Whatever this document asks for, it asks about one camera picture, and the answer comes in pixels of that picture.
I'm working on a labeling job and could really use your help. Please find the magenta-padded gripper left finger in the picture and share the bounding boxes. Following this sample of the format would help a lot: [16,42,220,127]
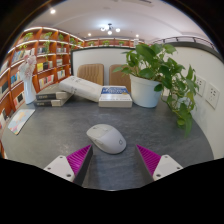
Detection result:
[43,144,94,187]

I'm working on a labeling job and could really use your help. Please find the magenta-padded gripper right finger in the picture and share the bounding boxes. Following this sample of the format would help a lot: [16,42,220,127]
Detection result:
[134,144,184,185]

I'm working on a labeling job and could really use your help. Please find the white computer mouse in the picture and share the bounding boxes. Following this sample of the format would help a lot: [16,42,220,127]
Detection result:
[86,123,128,155]

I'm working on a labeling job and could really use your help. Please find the pastel printed mouse pad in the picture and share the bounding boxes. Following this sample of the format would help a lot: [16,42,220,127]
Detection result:
[7,108,36,136]

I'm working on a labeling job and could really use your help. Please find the dark hardcover book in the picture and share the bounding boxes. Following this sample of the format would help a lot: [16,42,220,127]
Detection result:
[33,96,69,108]
[35,83,73,101]

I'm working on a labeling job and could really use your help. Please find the white jug vase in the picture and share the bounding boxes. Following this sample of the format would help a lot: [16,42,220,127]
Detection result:
[22,78,37,105]

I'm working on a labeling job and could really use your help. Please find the green plant in white pot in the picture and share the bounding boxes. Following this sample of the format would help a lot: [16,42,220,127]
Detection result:
[112,43,200,138]

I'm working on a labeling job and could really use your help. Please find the white thick book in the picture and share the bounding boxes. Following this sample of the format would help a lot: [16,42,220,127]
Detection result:
[58,75,104,103]

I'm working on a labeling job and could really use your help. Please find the blue and white book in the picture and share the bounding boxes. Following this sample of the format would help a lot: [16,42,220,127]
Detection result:
[98,85,133,108]

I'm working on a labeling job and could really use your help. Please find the tan upholstered chair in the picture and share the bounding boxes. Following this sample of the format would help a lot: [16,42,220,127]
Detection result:
[108,64,132,94]
[76,63,105,86]

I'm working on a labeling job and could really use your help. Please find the orange wooden bookshelf unit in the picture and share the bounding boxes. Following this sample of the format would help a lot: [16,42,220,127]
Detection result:
[0,26,144,159]

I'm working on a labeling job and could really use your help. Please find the ceiling lamp with round bulbs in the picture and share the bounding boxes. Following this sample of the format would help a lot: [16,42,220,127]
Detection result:
[99,23,122,36]

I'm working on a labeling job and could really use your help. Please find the recessed ceiling spotlights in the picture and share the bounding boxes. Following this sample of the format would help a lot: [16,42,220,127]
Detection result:
[49,8,140,38]

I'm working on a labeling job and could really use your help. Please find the white wall socket plate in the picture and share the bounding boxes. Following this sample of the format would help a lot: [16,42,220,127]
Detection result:
[205,83,221,110]
[194,75,207,98]

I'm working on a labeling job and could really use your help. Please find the black track light rail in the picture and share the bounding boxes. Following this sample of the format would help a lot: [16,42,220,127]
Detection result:
[149,35,216,51]

